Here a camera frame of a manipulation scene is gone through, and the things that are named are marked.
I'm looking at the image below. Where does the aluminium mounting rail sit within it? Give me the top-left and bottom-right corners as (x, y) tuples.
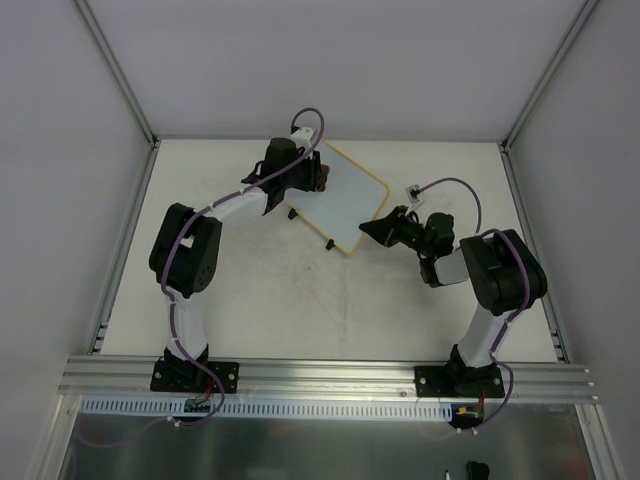
(58, 355), (599, 404)

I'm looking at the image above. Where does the red black whiteboard eraser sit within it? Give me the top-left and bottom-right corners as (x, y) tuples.
(318, 164), (330, 192)

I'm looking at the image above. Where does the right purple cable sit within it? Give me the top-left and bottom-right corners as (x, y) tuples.
(414, 177), (534, 351)

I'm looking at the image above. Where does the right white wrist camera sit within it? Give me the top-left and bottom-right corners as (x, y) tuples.
(405, 184), (424, 211)

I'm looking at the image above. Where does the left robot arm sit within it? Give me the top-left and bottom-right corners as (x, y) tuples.
(149, 137), (330, 393)

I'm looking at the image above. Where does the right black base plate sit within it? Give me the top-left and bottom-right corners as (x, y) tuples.
(414, 365), (505, 399)

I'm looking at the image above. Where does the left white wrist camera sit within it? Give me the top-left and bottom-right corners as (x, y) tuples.
(289, 127), (316, 151)

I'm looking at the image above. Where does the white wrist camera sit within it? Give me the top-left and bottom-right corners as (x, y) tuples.
(289, 127), (316, 151)
(405, 184), (424, 211)

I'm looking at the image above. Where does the yellow framed whiteboard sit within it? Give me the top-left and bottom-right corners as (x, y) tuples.
(285, 141), (390, 255)

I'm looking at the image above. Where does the white slotted cable duct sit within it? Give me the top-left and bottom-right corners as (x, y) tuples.
(79, 395), (453, 423)

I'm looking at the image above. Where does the black object bottom edge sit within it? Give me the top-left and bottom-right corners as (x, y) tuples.
(466, 461), (491, 480)

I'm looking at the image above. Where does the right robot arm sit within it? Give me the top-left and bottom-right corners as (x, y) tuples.
(359, 206), (548, 399)

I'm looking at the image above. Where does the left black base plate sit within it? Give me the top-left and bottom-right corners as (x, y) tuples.
(150, 357), (239, 394)

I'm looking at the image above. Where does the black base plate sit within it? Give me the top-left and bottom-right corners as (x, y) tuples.
(150, 357), (239, 394)
(414, 365), (505, 399)

